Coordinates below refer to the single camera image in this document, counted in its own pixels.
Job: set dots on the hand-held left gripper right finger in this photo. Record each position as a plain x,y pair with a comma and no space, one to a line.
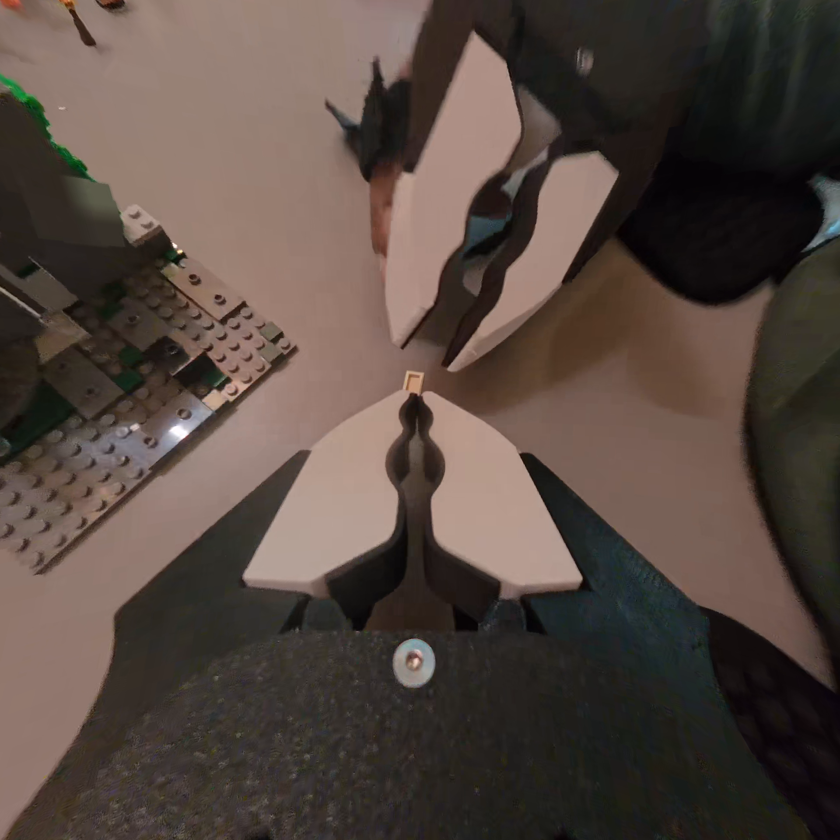
505,512

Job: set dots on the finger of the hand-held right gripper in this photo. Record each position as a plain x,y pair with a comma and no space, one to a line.
551,249
439,197

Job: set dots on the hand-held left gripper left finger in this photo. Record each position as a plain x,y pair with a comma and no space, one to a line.
328,512

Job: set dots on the tan tile brick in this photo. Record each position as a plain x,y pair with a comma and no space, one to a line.
414,380

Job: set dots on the grey tan toy brick build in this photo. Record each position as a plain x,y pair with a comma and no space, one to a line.
131,394

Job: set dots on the person's right forearm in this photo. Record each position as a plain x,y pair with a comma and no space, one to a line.
754,79

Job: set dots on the grey desk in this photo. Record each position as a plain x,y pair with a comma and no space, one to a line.
262,98

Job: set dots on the person's right hand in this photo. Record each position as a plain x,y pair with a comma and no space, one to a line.
380,210

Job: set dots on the toy torch piece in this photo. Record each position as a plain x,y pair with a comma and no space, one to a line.
82,29

